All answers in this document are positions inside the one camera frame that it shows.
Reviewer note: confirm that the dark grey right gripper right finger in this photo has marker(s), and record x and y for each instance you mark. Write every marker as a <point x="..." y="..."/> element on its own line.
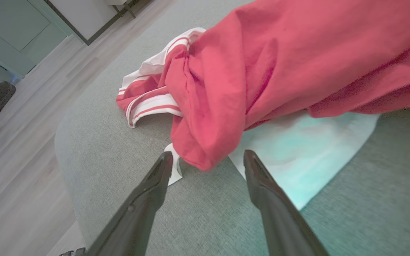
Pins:
<point x="279" y="220"/>

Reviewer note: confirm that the large grey sofa seat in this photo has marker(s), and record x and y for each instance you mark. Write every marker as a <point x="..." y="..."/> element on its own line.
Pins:
<point x="119" y="170"/>

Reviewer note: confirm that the teal cabinet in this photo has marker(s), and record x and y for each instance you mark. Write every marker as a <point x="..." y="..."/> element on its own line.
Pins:
<point x="9" y="32"/>

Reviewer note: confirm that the red white basketball jersey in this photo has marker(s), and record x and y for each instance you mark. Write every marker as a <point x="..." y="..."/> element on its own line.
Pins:
<point x="262" y="78"/>

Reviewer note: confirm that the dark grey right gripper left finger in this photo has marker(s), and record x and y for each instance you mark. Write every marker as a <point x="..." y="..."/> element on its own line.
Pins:
<point x="137" y="213"/>

